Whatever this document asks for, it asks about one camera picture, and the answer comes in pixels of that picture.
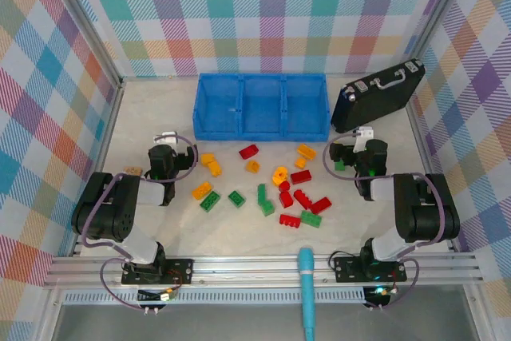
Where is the black briefcase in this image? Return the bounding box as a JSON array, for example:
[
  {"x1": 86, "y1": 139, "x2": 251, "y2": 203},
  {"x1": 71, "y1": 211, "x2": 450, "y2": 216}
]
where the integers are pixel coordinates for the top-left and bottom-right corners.
[{"x1": 330, "y1": 59, "x2": 426, "y2": 134}]

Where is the yellow rounded lego piece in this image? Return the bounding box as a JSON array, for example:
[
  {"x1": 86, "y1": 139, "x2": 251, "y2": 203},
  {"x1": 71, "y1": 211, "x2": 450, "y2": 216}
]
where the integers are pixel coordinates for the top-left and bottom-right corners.
[{"x1": 271, "y1": 165, "x2": 290, "y2": 186}]

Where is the blue three-compartment bin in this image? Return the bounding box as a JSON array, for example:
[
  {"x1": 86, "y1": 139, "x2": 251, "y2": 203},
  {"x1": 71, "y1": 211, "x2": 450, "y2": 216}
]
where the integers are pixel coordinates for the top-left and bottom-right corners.
[{"x1": 193, "y1": 73, "x2": 331, "y2": 142}]

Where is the teal marker pen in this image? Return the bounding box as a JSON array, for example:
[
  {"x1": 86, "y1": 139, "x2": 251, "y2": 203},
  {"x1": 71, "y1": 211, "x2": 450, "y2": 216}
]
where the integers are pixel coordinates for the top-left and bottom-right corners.
[{"x1": 297, "y1": 248, "x2": 317, "y2": 341}]

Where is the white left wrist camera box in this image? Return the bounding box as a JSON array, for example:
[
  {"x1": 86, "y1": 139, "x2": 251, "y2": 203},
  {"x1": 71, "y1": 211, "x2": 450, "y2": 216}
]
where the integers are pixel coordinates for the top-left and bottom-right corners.
[{"x1": 153, "y1": 129, "x2": 179, "y2": 146}]

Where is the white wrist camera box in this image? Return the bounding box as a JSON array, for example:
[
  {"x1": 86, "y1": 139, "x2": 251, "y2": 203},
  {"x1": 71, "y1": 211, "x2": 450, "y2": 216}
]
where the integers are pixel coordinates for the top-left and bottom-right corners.
[
  {"x1": 353, "y1": 125, "x2": 376, "y2": 154},
  {"x1": 153, "y1": 129, "x2": 179, "y2": 146}
]

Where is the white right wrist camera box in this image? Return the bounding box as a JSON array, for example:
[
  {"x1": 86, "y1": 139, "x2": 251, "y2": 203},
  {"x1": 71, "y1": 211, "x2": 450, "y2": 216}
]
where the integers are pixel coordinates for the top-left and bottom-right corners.
[{"x1": 353, "y1": 125, "x2": 376, "y2": 154}]

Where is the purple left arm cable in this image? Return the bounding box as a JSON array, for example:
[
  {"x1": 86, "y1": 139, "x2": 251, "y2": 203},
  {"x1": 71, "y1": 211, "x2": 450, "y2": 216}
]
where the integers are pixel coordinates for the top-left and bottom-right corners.
[{"x1": 79, "y1": 133, "x2": 199, "y2": 312}]

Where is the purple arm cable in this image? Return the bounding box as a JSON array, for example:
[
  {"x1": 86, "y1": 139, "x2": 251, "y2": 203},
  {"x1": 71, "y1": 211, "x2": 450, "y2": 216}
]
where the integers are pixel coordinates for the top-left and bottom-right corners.
[
  {"x1": 323, "y1": 133, "x2": 460, "y2": 312},
  {"x1": 79, "y1": 133, "x2": 199, "y2": 312}
]

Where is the aluminium frame side rail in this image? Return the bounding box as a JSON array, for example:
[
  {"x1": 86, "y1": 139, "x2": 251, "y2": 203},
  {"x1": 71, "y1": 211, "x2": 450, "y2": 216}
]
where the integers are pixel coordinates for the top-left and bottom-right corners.
[
  {"x1": 71, "y1": 77, "x2": 127, "y2": 258},
  {"x1": 406, "y1": 93, "x2": 460, "y2": 254}
]

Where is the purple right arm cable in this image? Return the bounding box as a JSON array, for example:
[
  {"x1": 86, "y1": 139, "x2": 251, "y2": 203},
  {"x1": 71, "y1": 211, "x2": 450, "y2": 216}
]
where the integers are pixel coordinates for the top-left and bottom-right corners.
[{"x1": 323, "y1": 133, "x2": 460, "y2": 312}]

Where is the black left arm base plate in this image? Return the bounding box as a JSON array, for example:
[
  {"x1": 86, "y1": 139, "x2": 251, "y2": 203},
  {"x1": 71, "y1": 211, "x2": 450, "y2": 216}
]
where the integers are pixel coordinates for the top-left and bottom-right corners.
[{"x1": 121, "y1": 259, "x2": 195, "y2": 285}]

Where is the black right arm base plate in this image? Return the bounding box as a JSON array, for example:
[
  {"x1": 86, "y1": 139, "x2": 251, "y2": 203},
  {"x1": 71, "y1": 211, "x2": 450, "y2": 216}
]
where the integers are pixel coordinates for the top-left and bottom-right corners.
[{"x1": 334, "y1": 256, "x2": 408, "y2": 283}]

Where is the aluminium frame post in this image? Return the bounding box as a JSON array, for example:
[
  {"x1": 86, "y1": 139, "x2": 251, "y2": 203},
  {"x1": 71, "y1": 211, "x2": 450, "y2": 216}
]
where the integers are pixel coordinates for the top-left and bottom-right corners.
[
  {"x1": 405, "y1": 0, "x2": 480, "y2": 69},
  {"x1": 46, "y1": 0, "x2": 125, "y2": 89}
]

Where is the grey slotted cable duct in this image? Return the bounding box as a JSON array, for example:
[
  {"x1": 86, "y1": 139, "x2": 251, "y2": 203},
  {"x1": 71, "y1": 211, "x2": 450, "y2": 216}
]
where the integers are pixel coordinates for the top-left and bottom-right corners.
[{"x1": 62, "y1": 291, "x2": 367, "y2": 304}]

